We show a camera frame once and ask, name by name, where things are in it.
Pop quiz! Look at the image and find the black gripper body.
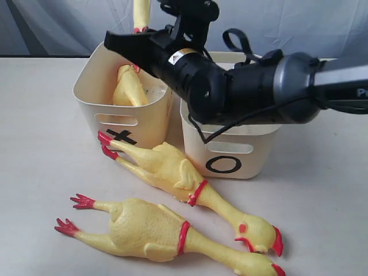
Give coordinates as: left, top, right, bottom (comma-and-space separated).
150, 30, 229, 124

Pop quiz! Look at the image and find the headless rubber chicken body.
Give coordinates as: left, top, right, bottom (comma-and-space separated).
112, 0, 150, 106

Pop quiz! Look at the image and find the large front rubber chicken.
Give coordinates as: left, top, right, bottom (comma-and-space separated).
54, 194, 286, 275

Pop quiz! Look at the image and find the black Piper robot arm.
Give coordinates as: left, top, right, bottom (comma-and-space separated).
104, 29, 367, 125

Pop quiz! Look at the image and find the cream bin marked X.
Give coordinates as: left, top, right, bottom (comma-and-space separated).
73, 44, 173, 148

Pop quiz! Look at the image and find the cream bin marked O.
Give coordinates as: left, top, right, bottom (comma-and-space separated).
179, 51, 280, 181

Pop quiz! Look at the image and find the grey backdrop curtain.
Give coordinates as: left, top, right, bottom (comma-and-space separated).
1, 0, 367, 58

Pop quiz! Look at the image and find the black cable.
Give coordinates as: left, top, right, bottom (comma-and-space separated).
186, 28, 368, 144

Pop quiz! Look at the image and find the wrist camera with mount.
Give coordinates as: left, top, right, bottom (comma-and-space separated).
159, 0, 220, 49

